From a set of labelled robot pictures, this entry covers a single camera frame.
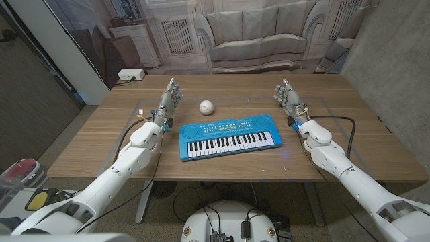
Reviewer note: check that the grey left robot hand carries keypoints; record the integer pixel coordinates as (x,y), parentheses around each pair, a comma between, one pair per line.
(166,104)

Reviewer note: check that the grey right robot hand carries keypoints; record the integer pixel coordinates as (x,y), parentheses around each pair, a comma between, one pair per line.
(293,102)

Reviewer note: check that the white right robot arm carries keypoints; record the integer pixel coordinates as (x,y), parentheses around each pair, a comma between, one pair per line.
(352,178)

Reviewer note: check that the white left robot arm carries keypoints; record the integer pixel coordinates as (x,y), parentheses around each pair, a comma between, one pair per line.
(111,178)

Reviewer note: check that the blue toy keyboard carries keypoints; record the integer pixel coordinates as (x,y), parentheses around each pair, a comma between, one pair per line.
(228,141)

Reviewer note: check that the white baseball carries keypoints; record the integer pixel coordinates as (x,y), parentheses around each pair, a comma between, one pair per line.
(206,107)

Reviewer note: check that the white power strip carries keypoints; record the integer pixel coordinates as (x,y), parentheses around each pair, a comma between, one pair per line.
(131,74)

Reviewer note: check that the printed living room backdrop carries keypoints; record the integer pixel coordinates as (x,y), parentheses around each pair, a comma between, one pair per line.
(255,33)

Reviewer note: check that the black round floor object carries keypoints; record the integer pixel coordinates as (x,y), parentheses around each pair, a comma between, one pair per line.
(163,189)

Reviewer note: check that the white table leg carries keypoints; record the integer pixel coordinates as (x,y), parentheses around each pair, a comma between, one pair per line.
(143,201)
(314,205)

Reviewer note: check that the white pillar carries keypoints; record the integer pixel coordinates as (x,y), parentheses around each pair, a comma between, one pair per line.
(67,57)

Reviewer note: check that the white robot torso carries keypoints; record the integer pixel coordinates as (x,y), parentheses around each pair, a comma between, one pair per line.
(228,218)

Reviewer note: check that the black adapter on torso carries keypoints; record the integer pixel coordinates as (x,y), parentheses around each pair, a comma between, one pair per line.
(245,230)

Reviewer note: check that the grey hub on torso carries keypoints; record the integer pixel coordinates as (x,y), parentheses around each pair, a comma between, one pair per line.
(218,237)

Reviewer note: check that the clear container with red contents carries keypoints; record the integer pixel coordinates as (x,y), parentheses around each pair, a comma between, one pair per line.
(23,168)

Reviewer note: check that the yellow black foot pedal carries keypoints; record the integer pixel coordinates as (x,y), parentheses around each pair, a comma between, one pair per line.
(38,200)

